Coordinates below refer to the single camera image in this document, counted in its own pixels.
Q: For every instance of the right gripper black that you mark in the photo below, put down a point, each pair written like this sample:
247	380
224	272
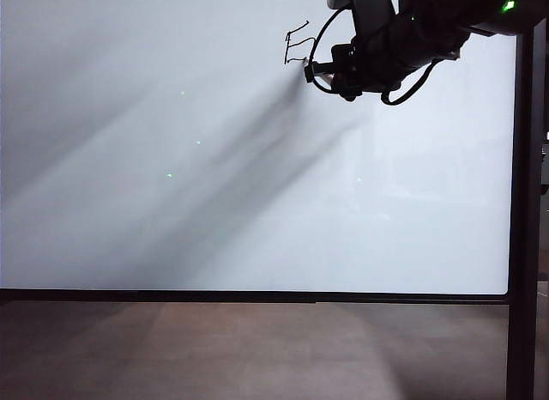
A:
377	52

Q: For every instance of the grey background equipment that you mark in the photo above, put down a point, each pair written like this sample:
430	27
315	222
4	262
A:
545	168

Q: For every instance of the white whiteboard with black frame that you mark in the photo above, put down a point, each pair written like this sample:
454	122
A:
214	181

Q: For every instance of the black whiteboard stand post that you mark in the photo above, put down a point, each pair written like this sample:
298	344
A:
521	202

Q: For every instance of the white and black whiteboard marker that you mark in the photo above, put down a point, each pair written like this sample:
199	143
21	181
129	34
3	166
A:
308	74

